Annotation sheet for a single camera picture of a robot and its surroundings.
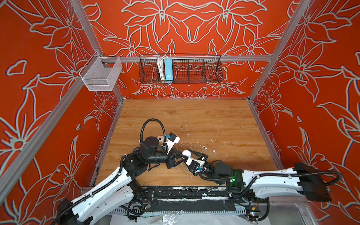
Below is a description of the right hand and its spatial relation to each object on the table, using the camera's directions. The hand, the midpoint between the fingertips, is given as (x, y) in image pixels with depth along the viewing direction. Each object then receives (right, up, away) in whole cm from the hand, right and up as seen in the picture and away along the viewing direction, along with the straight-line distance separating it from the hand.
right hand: (184, 152), depth 66 cm
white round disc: (+1, 0, -1) cm, 1 cm away
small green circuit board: (+35, -32, +3) cm, 48 cm away
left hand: (0, -2, -2) cm, 2 cm away
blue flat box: (-9, +47, +24) cm, 54 cm away
